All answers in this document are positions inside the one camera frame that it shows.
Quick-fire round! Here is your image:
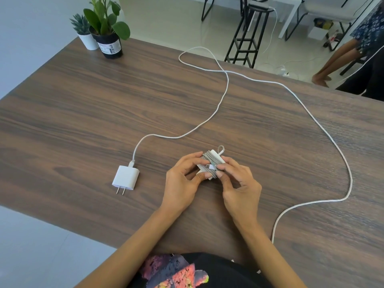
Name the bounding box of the person's right hand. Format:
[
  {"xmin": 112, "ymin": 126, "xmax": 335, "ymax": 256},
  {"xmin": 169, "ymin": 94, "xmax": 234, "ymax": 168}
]
[{"xmin": 216, "ymin": 156, "xmax": 263, "ymax": 231}]

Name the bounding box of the person's left hand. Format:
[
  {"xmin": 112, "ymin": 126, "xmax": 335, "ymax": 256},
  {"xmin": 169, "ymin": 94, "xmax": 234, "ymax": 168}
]
[{"xmin": 160, "ymin": 151, "xmax": 214, "ymax": 215}]

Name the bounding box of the white charger adapter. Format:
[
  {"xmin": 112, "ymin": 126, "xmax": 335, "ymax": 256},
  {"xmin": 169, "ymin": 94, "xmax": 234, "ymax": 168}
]
[
  {"xmin": 196, "ymin": 145, "xmax": 226, "ymax": 180},
  {"xmin": 112, "ymin": 161, "xmax": 140, "ymax": 196}
]

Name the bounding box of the long white charging cable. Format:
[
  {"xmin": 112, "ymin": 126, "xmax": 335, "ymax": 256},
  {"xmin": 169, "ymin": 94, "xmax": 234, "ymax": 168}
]
[{"xmin": 129, "ymin": 46, "xmax": 353, "ymax": 245}]

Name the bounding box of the person's left forearm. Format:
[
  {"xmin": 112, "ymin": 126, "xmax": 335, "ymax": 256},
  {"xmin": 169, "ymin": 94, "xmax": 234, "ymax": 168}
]
[{"xmin": 75, "ymin": 204, "xmax": 180, "ymax": 288}]

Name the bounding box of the person's right forearm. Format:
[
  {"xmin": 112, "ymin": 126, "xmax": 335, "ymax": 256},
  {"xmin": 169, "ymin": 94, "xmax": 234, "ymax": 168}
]
[{"xmin": 235, "ymin": 220, "xmax": 307, "ymax": 288}]

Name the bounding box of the green plant in black pot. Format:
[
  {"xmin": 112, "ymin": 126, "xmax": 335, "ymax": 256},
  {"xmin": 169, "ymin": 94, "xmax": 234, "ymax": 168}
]
[{"xmin": 83, "ymin": 0, "xmax": 131, "ymax": 60}]

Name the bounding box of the succulent in white pot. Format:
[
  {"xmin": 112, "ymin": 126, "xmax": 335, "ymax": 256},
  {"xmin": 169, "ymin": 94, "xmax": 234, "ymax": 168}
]
[{"xmin": 69, "ymin": 13, "xmax": 100, "ymax": 51}]

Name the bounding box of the grey folding chair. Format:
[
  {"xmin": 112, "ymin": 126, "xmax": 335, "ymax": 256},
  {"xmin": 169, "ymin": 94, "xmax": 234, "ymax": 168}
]
[
  {"xmin": 284, "ymin": 0, "xmax": 360, "ymax": 42},
  {"xmin": 201, "ymin": 0, "xmax": 216, "ymax": 22}
]

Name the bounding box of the small white box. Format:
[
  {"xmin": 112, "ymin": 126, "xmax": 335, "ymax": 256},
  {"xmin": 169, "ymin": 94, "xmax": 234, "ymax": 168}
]
[{"xmin": 307, "ymin": 18, "xmax": 334, "ymax": 42}]

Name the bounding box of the black bar stool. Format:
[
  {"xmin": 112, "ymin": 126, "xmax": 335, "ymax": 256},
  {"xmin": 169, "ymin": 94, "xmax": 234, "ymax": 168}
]
[{"xmin": 224, "ymin": 0, "xmax": 275, "ymax": 69}]

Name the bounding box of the white side table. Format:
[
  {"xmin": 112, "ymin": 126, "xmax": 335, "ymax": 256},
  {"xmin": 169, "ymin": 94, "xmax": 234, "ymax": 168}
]
[{"xmin": 264, "ymin": 0, "xmax": 303, "ymax": 39}]

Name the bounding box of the long thin white cable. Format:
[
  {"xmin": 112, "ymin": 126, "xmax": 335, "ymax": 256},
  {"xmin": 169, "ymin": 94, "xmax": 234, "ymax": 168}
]
[{"xmin": 338, "ymin": 45, "xmax": 384, "ymax": 86}]

